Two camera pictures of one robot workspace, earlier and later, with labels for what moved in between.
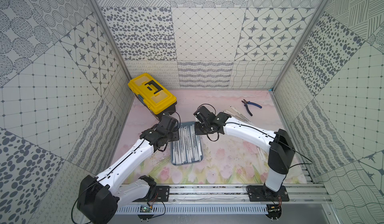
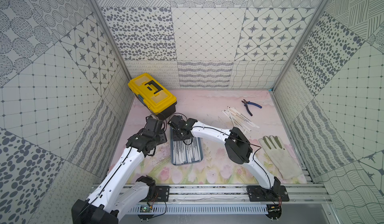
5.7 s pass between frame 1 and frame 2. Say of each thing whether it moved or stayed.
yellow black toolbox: stayed
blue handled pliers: stayed
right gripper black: moved
